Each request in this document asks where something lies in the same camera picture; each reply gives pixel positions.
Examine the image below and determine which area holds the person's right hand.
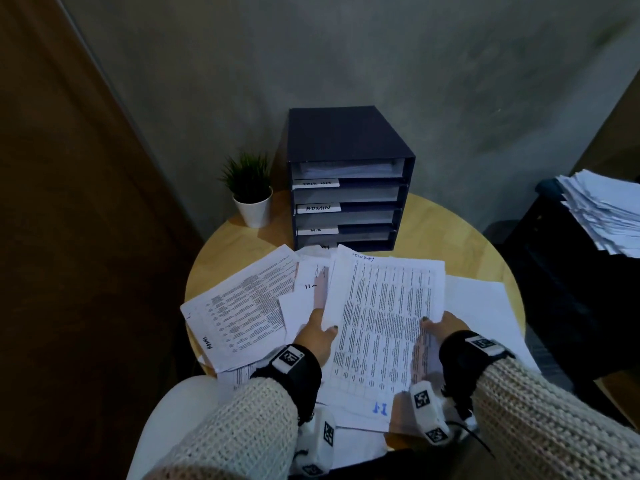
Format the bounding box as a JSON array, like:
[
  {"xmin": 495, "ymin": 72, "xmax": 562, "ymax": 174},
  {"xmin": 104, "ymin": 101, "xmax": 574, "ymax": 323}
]
[{"xmin": 420, "ymin": 312, "xmax": 471, "ymax": 352}]

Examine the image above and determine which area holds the person's left hand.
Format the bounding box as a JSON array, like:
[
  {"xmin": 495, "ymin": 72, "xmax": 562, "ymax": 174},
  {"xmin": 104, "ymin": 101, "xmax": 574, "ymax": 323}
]
[{"xmin": 292, "ymin": 308, "xmax": 340, "ymax": 366}]

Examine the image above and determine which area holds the printed table sheet blue mark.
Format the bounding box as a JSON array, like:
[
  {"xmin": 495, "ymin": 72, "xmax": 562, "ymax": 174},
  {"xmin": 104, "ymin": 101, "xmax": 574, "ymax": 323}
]
[{"xmin": 320, "ymin": 245, "xmax": 446, "ymax": 421}]

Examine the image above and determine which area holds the person's left forearm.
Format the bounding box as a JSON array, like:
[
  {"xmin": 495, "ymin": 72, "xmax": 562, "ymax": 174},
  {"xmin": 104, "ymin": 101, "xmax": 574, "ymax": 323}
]
[{"xmin": 150, "ymin": 377, "xmax": 301, "ymax": 480}]

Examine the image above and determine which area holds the person's right forearm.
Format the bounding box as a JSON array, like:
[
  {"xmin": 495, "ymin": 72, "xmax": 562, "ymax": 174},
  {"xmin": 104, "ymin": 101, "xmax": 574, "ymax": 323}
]
[{"xmin": 472, "ymin": 357, "xmax": 640, "ymax": 480}]

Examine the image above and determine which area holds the pile of loose paper sheets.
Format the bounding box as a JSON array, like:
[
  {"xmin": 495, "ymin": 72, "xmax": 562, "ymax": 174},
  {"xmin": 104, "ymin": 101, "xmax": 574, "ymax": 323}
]
[{"xmin": 180, "ymin": 244, "xmax": 542, "ymax": 469}]

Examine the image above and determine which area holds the black cabinet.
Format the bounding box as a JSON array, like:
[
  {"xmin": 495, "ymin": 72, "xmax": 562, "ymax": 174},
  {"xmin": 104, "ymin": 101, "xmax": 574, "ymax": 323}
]
[{"xmin": 499, "ymin": 179, "xmax": 640, "ymax": 428}]

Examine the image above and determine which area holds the green plant in white pot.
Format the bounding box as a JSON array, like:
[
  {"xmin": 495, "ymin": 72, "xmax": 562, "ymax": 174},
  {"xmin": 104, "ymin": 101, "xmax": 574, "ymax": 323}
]
[{"xmin": 218, "ymin": 152, "xmax": 275, "ymax": 229}]

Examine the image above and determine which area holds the white chair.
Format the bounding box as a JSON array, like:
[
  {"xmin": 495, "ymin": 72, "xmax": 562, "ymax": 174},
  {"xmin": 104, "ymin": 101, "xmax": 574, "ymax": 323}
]
[{"xmin": 126, "ymin": 375, "xmax": 238, "ymax": 480}]

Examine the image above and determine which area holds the dark blue document tray organizer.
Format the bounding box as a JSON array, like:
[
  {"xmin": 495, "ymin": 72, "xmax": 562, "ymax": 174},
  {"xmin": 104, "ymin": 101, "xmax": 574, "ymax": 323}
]
[{"xmin": 287, "ymin": 106, "xmax": 417, "ymax": 253}]

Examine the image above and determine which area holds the stack of white papers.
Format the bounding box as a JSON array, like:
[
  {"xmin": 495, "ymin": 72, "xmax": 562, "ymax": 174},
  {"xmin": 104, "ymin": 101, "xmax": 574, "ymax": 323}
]
[{"xmin": 555, "ymin": 169, "xmax": 640, "ymax": 259}]

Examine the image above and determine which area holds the brown wooden door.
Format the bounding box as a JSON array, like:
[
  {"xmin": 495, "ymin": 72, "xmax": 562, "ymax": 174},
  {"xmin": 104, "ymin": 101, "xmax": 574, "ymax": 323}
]
[{"xmin": 0, "ymin": 0, "xmax": 205, "ymax": 480}]

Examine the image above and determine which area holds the black right wrist strap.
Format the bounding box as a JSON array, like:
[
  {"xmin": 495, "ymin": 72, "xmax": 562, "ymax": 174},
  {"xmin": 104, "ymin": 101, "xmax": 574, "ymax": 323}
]
[{"xmin": 438, "ymin": 330, "xmax": 516, "ymax": 421}]

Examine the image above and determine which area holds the black wrist strap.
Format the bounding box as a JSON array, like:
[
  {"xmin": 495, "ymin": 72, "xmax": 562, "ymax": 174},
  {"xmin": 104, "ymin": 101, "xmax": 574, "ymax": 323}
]
[
  {"xmin": 249, "ymin": 343, "xmax": 323, "ymax": 426},
  {"xmin": 438, "ymin": 330, "xmax": 516, "ymax": 421}
]

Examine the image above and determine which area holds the black left wrist strap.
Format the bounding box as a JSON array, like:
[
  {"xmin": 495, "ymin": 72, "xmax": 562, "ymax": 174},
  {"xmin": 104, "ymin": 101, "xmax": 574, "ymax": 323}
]
[{"xmin": 249, "ymin": 343, "xmax": 323, "ymax": 426}]

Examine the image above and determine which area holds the black cable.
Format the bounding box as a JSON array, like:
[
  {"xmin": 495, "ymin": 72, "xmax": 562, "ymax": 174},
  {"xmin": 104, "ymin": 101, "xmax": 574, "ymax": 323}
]
[{"xmin": 443, "ymin": 419, "xmax": 497, "ymax": 459}]

